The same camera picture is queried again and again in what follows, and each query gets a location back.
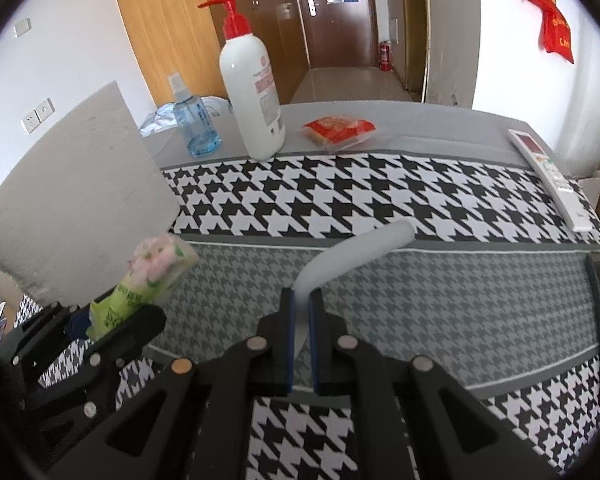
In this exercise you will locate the clear blue spray bottle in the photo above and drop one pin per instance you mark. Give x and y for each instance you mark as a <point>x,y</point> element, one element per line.
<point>197,125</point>

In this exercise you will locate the wooden side door frame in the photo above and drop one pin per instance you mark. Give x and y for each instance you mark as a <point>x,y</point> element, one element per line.
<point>415,35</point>

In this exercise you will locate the white wall socket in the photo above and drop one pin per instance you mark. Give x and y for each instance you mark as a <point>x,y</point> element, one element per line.
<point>30,122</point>
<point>45,109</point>

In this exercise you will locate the white pump bottle red top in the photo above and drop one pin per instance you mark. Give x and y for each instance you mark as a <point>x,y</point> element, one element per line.
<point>250,100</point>

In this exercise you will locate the white remote control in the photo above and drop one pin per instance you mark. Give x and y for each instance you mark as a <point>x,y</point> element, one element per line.
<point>550,175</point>

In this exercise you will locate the green floral tissue packet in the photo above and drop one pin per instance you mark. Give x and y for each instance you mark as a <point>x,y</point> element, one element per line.
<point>145,280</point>

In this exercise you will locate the brown entrance door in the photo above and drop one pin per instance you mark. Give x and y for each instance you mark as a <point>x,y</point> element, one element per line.
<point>340,35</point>

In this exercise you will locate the translucent white plastic strip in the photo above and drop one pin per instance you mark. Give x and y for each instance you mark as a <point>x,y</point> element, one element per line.
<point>350,255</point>

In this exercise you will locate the red snack packet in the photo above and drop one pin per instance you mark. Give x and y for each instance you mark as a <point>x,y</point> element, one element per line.
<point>337,129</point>

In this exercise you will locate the white wall switch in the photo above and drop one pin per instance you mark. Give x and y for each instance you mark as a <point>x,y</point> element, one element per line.
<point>22,28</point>

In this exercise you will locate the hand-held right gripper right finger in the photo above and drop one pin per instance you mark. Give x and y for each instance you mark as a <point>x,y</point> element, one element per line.
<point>325,360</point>

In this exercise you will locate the red fire extinguisher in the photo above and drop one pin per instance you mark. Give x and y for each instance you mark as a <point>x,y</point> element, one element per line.
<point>385,57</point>

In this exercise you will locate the white wall panel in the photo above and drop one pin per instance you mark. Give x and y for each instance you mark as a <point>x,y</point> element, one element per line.
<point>394,30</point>

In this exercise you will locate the light blue cloth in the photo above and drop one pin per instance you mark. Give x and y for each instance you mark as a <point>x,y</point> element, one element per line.
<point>160,120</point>

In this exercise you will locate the white foam box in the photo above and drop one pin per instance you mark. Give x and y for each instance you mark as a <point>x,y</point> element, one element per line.
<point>80,185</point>

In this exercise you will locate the houndstooth tablecloth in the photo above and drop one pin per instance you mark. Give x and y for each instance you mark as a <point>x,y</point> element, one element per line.
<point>430,285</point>

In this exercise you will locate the wooden wardrobe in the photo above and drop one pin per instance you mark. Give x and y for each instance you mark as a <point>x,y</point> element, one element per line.
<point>180,35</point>

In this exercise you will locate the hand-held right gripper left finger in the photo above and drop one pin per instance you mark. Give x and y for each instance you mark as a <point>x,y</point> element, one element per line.
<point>280,360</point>

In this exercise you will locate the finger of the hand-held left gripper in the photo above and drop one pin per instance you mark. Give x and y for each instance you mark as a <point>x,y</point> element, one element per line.
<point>35,332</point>
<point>130,330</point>

